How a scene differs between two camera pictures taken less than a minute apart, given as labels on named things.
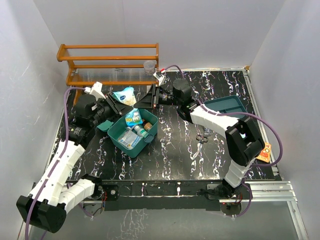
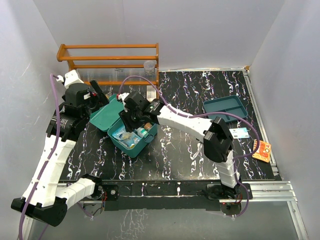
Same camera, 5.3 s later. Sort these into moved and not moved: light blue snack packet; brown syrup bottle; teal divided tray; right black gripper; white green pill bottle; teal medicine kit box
Moved: light blue snack packet; right black gripper
Not moved: teal divided tray; brown syrup bottle; teal medicine kit box; white green pill bottle
